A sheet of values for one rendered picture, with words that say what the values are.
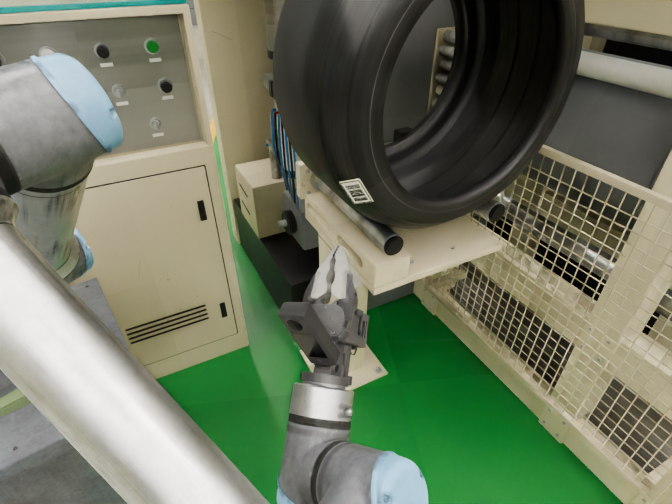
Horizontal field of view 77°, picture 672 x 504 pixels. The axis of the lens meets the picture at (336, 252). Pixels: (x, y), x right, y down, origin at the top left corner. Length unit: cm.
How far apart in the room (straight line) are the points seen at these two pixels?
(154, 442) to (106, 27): 108
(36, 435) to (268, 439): 78
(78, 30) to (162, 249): 64
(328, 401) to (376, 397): 110
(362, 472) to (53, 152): 48
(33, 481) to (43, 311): 93
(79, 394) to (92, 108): 30
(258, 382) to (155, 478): 135
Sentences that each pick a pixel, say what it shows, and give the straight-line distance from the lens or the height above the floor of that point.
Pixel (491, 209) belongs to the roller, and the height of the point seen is 91.
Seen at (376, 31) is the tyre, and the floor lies 130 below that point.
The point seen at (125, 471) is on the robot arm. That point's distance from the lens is 45.
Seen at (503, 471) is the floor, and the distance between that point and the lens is 166.
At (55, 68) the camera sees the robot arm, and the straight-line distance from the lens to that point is 56.
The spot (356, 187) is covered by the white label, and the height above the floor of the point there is 105.
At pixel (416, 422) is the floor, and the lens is 168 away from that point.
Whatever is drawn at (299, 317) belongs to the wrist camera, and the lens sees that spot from 57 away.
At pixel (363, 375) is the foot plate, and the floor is 1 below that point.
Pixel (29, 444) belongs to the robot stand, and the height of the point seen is 60.
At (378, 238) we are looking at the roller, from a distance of 88.
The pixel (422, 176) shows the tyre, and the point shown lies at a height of 92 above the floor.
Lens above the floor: 140
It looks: 36 degrees down
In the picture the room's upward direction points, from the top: straight up
